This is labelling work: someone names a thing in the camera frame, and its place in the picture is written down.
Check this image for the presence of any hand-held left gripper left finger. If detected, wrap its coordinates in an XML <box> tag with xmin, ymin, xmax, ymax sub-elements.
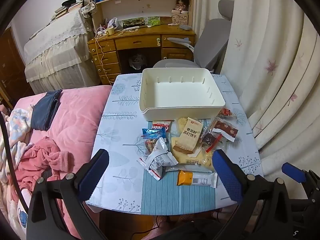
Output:
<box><xmin>26</xmin><ymin>149</ymin><xmax>110</xmax><ymax>240</ymax></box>

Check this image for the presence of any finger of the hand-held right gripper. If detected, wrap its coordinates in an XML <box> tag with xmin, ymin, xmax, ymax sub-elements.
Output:
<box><xmin>281</xmin><ymin>162</ymin><xmax>313</xmax><ymax>188</ymax></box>

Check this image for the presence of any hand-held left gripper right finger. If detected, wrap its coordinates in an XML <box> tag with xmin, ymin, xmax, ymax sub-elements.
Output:
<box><xmin>212</xmin><ymin>149</ymin><xmax>293</xmax><ymax>240</ymax></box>

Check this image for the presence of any clear bag of yellow crisps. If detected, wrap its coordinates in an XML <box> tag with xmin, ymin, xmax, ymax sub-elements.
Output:
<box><xmin>171</xmin><ymin>117</ymin><xmax>216</xmax><ymax>173</ymax></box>

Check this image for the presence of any orange white bar packet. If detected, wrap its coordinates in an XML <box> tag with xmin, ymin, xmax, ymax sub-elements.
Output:
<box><xmin>177</xmin><ymin>170</ymin><xmax>218</xmax><ymax>188</ymax></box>

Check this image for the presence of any clear dark date packet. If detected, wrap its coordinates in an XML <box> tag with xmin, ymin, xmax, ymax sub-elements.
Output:
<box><xmin>200</xmin><ymin>132</ymin><xmax>223</xmax><ymax>153</ymax></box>

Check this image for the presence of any brown patterned snack packet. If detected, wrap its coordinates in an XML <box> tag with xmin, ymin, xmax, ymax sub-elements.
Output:
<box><xmin>212</xmin><ymin>117</ymin><xmax>238</xmax><ymax>142</ymax></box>

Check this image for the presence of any cream cracker packet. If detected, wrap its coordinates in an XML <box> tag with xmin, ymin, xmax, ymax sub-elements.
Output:
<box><xmin>172</xmin><ymin>117</ymin><xmax>203</xmax><ymax>155</ymax></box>

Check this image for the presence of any grey white snack packet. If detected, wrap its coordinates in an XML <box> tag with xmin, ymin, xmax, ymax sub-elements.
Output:
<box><xmin>147</xmin><ymin>137</ymin><xmax>179</xmax><ymax>173</ymax></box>
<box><xmin>137</xmin><ymin>158</ymin><xmax>167</xmax><ymax>181</ymax></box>

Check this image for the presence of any clear nut snack packet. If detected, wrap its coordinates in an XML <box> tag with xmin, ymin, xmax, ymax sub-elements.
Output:
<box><xmin>144</xmin><ymin>136</ymin><xmax>160</xmax><ymax>154</ymax></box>

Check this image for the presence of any blue snack packet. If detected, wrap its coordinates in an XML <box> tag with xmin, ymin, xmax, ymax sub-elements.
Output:
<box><xmin>142</xmin><ymin>128</ymin><xmax>167</xmax><ymax>139</ymax></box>

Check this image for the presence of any red white snack packet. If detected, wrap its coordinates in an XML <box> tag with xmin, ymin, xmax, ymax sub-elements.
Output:
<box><xmin>152</xmin><ymin>120</ymin><xmax>174</xmax><ymax>134</ymax></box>

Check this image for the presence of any white plastic storage tray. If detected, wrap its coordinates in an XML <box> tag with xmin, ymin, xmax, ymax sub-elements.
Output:
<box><xmin>139</xmin><ymin>67</ymin><xmax>225</xmax><ymax>121</ymax></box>

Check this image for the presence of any tree print tablecloth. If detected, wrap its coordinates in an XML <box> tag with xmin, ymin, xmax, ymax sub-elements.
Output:
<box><xmin>85</xmin><ymin>74</ymin><xmax>264</xmax><ymax>215</ymax></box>

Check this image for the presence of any pink fleece garment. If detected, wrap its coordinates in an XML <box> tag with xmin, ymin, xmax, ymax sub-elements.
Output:
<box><xmin>15</xmin><ymin>136</ymin><xmax>72</xmax><ymax>188</ymax></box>

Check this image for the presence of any pink bed blanket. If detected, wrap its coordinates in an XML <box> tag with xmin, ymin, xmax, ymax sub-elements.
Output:
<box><xmin>0</xmin><ymin>85</ymin><xmax>112</xmax><ymax>240</ymax></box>

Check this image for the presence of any person's black garment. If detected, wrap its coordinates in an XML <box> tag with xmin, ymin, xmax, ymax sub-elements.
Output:
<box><xmin>172</xmin><ymin>217</ymin><xmax>225</xmax><ymax>240</ymax></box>

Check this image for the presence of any navy folded cloth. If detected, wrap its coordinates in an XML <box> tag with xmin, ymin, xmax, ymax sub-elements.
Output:
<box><xmin>30</xmin><ymin>89</ymin><xmax>63</xmax><ymax>131</ymax></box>

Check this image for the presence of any white sheet with blue print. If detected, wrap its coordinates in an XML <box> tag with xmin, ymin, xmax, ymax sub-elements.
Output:
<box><xmin>15</xmin><ymin>187</ymin><xmax>33</xmax><ymax>230</ymax></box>

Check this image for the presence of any person's leg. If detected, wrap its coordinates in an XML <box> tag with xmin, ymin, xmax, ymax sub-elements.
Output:
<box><xmin>147</xmin><ymin>220</ymin><xmax>175</xmax><ymax>240</ymax></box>

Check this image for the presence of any floral pastel blanket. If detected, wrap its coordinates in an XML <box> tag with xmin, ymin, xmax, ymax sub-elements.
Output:
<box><xmin>0</xmin><ymin>107</ymin><xmax>34</xmax><ymax>178</ymax></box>

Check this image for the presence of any cream leaf print curtain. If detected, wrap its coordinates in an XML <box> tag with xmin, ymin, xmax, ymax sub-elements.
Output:
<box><xmin>195</xmin><ymin>0</ymin><xmax>320</xmax><ymax>178</ymax></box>

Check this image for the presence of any grey bag under desk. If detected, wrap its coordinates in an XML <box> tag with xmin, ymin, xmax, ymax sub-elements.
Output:
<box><xmin>128</xmin><ymin>54</ymin><xmax>147</xmax><ymax>70</ymax></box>

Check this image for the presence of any lace covered furniture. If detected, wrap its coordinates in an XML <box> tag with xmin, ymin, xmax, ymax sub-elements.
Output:
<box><xmin>24</xmin><ymin>10</ymin><xmax>100</xmax><ymax>94</ymax></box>

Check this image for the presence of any grey office chair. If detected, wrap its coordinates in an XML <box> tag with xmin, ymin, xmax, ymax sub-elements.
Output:
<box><xmin>152</xmin><ymin>0</ymin><xmax>234</xmax><ymax>74</ymax></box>

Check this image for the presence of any wooden door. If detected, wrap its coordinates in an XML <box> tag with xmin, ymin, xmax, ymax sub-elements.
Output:
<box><xmin>0</xmin><ymin>27</ymin><xmax>35</xmax><ymax>108</ymax></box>

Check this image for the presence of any wooden desk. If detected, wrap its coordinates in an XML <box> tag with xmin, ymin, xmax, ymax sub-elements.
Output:
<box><xmin>87</xmin><ymin>25</ymin><xmax>197</xmax><ymax>85</ymax></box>

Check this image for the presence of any dark printed book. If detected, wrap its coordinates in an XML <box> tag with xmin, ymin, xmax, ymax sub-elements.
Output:
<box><xmin>122</xmin><ymin>18</ymin><xmax>146</xmax><ymax>29</ymax></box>

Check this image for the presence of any stack of books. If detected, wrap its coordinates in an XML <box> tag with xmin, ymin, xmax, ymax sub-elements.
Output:
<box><xmin>51</xmin><ymin>5</ymin><xmax>69</xmax><ymax>22</ymax></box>

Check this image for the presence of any printed fabric bag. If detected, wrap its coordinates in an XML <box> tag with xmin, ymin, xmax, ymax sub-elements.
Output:
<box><xmin>80</xmin><ymin>1</ymin><xmax>98</xmax><ymax>18</ymax></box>

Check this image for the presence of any patterned cardboard box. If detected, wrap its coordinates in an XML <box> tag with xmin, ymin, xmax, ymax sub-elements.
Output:
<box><xmin>171</xmin><ymin>9</ymin><xmax>189</xmax><ymax>25</ymax></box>

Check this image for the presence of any wooden bookshelf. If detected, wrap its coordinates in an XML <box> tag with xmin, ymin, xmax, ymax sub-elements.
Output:
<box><xmin>85</xmin><ymin>0</ymin><xmax>194</xmax><ymax>32</ymax></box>

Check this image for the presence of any brown haired doll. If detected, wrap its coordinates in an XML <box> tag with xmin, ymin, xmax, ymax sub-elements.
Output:
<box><xmin>175</xmin><ymin>0</ymin><xmax>190</xmax><ymax>14</ymax></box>

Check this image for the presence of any black cable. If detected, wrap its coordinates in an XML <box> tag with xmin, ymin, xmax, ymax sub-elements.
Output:
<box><xmin>0</xmin><ymin>112</ymin><xmax>30</xmax><ymax>213</ymax></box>

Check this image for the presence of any white charging cable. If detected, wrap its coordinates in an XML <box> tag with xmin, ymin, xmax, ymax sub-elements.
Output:
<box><xmin>94</xmin><ymin>27</ymin><xmax>114</xmax><ymax>85</ymax></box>

